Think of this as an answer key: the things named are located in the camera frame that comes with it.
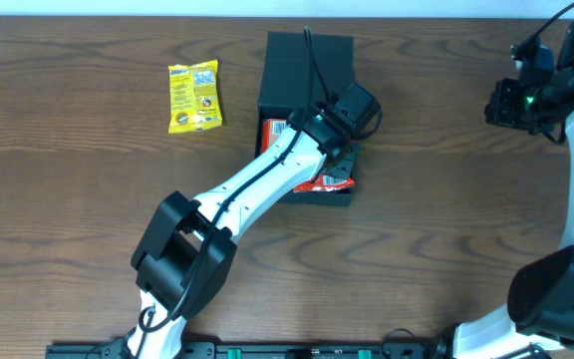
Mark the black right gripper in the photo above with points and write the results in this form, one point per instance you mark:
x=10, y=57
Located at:
x=502, y=105

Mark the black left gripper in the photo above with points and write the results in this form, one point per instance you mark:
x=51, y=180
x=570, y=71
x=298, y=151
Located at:
x=343, y=163

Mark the red candy bag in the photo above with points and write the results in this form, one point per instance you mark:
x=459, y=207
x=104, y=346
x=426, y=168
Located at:
x=324, y=183

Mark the orange snack box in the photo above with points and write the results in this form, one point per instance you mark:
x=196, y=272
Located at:
x=271, y=130

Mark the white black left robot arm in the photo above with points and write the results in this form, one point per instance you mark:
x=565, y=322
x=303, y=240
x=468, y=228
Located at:
x=187, y=249

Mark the black open gift box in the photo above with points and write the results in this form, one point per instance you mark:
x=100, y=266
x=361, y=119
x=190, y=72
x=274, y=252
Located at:
x=285, y=73

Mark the yellow candy bag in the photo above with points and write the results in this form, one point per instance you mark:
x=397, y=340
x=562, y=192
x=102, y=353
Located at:
x=193, y=98

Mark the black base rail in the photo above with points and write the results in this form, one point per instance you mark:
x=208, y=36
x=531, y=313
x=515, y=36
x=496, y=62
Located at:
x=398, y=344

